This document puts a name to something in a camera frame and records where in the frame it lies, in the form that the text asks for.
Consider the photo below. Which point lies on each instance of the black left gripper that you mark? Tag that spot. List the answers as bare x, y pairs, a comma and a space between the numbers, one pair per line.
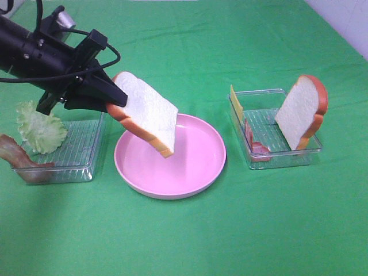
71, 75

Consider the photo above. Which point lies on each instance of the green lettuce leaf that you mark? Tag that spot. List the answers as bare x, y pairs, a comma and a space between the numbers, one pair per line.
43, 133

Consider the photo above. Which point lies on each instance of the bread slice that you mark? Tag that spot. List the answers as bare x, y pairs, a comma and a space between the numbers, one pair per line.
302, 112
147, 114

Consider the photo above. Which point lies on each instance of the bacon strip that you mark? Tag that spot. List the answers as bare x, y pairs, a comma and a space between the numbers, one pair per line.
17, 157
256, 147

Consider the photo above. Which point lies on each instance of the yellow cheese slice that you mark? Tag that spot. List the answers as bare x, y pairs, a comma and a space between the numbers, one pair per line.
236, 104

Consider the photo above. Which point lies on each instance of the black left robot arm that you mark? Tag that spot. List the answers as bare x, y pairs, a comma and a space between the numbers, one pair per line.
12, 58

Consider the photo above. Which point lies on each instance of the left clear plastic tray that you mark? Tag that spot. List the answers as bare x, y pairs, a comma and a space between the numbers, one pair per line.
76, 159

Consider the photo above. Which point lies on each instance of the clear plastic tray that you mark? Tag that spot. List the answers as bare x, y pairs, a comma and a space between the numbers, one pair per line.
76, 159
260, 108

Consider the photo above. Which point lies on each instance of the pink round plate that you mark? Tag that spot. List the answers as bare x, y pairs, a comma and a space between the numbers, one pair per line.
198, 160

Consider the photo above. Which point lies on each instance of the right clear plastic tray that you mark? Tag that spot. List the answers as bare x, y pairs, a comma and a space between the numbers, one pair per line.
260, 108

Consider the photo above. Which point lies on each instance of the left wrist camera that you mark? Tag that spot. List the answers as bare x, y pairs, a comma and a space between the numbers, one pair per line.
58, 20

